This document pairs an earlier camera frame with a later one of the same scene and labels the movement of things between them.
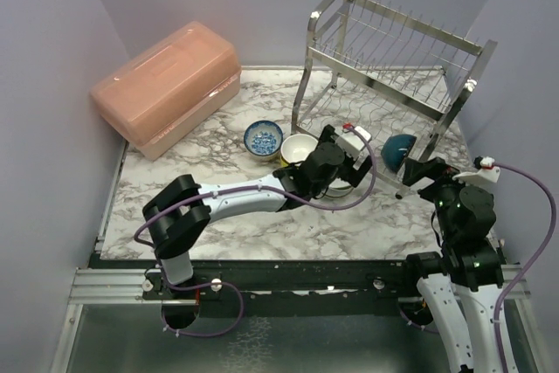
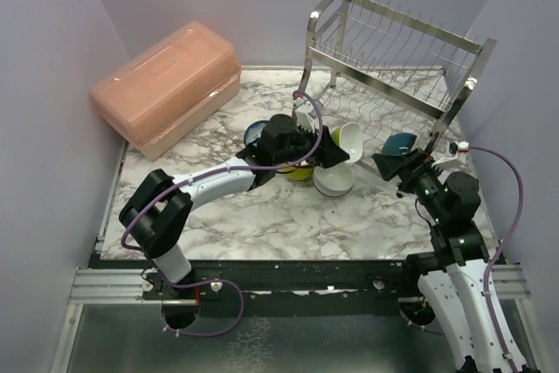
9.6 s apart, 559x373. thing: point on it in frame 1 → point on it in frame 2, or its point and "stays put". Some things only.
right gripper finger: (414, 171) → (390, 165)
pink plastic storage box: (155, 97) stays put
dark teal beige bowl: (396, 148) stays put
